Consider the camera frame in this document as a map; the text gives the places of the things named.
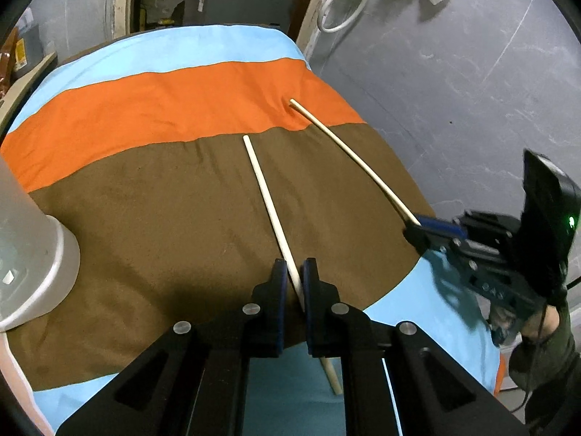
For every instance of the wooden door frame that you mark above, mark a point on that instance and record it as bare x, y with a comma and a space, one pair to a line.
313, 13

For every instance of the wooden chopstick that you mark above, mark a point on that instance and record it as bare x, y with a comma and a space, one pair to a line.
354, 150
268, 200

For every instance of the white plastic utensil basket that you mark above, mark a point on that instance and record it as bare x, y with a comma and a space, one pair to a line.
31, 259

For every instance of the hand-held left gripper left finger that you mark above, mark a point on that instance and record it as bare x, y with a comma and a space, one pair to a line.
279, 304

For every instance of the blue orange brown striped cloth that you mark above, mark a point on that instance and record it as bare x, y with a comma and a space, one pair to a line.
136, 190

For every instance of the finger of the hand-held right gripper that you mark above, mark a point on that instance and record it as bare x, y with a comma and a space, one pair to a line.
431, 241
442, 226

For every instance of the person's right forearm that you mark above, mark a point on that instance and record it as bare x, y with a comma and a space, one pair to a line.
553, 363

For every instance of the plastic cooking oil bottle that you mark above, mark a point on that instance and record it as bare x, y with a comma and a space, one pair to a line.
20, 54

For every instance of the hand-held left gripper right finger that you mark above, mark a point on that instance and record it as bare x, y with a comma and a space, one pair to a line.
309, 309

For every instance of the grey cabinet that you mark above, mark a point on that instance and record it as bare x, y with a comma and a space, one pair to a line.
240, 2

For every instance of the beige kitchen counter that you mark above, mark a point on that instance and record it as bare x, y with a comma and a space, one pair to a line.
31, 86

